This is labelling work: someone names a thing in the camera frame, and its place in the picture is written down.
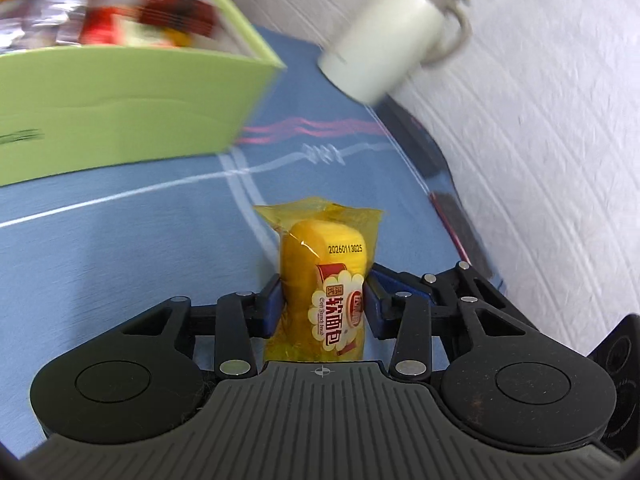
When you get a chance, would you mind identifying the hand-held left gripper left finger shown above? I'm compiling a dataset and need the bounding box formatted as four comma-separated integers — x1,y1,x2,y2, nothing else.
120,274,286,381

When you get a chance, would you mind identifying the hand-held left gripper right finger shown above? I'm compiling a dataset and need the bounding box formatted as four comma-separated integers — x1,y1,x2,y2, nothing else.
365,260,532,381

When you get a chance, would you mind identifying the yellow bread packet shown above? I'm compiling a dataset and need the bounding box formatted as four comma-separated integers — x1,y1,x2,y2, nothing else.
252,196,388,363

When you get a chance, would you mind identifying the green cardboard box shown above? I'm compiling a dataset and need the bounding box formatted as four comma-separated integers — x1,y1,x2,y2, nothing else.
0,0,288,188

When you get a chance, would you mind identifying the red snack packet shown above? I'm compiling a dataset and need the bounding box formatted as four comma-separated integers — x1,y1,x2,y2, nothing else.
80,5,193,50

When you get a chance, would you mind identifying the silver snack packet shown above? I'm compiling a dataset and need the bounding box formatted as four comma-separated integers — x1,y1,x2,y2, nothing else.
0,0,86,55

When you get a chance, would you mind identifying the blue striped tablecloth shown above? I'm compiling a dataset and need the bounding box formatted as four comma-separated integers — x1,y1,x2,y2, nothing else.
0,22,506,461

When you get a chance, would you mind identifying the white mug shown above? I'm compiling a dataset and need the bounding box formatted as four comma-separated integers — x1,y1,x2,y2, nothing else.
317,0,473,106

